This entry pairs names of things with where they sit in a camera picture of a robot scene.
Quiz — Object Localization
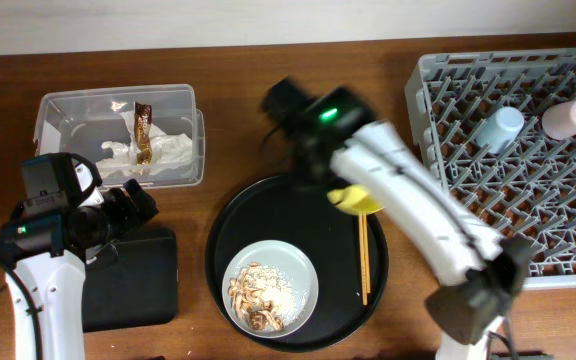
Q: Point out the white napkin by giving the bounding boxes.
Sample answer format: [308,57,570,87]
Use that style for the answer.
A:
[96,141,137,178]
[114,111,193,166]

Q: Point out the yellow bowl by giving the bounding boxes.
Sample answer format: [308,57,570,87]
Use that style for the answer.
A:
[327,185,383,216]

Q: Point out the brown snack wrapper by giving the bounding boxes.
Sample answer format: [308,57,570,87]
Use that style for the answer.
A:
[133,102,152,165]

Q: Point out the blue cup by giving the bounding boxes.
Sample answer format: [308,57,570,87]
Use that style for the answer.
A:
[475,107,525,154]

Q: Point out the pink cup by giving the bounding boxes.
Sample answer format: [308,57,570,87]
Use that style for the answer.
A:
[542,100,576,140]

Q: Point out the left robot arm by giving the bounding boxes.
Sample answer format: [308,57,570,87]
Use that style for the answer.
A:
[0,152,158,359]

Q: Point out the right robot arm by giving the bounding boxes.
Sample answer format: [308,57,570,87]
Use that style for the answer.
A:
[261,78,533,359]

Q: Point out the clear plastic waste bin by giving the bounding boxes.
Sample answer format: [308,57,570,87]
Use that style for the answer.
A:
[34,84,205,189]

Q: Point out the grey dishwasher rack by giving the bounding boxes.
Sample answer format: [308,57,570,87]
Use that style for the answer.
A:
[404,48,576,290]

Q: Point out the round black serving tray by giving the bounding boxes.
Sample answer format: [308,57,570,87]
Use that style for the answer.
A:
[205,175,389,352]

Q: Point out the left wooden chopstick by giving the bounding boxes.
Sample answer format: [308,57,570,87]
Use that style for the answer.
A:
[358,214,369,306]

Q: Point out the wooden chopstick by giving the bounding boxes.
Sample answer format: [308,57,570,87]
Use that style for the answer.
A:
[358,214,369,306]
[361,214,371,294]

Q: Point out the right wooden chopstick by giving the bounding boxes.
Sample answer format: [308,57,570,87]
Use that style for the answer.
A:
[361,214,371,294]

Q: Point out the black rectangular tray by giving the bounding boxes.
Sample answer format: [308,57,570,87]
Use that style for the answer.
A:
[82,228,178,333]

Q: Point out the grey plate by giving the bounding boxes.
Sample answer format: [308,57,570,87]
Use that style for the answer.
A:
[219,240,319,340]

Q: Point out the food leftovers on plate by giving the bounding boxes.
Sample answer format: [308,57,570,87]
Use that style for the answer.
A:
[226,262,305,332]

